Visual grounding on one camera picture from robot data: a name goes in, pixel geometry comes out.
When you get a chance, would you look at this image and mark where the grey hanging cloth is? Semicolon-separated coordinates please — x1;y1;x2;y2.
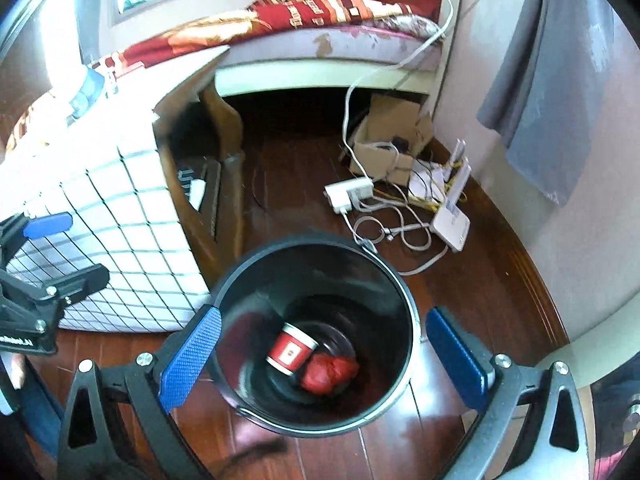
477;0;615;206

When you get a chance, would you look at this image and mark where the bed with white frame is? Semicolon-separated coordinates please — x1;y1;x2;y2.
75;0;460;97

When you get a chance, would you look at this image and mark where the brown cardboard box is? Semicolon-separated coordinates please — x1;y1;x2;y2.
348;94;434;186

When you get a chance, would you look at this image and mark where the red white paper cup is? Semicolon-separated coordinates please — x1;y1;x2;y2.
266;323;318;376

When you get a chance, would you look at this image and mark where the red wrapper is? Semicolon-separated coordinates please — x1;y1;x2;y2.
300;353;359;396

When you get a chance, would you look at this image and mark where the white power strip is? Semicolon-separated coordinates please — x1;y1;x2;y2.
324;177;374;214

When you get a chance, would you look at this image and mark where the red yellow patterned blanket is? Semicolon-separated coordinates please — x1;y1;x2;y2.
89;0;443;77

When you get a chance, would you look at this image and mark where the white checkered tablecloth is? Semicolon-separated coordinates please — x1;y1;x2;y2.
1;47;227;333

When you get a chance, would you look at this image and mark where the black round trash bin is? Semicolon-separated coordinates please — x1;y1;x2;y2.
207;234;420;438

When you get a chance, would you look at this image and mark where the white wifi router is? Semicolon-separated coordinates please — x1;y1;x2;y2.
431;139;472;252

